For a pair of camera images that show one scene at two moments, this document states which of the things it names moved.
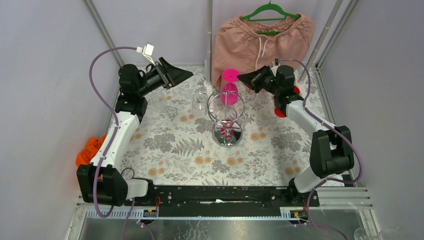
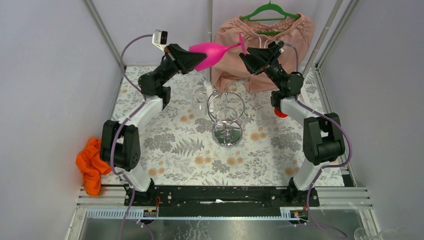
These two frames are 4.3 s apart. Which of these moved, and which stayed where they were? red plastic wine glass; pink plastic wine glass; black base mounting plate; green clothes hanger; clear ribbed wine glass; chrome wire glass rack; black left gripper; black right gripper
Moved: black left gripper; pink plastic wine glass; black right gripper
Stayed: chrome wire glass rack; red plastic wine glass; black base mounting plate; clear ribbed wine glass; green clothes hanger
